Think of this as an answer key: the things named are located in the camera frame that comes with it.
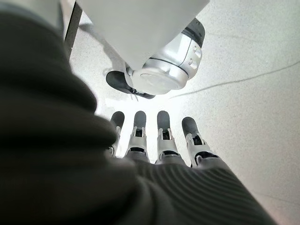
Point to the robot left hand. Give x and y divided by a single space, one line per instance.
58 164

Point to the robot left leg white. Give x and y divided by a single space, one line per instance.
140 35

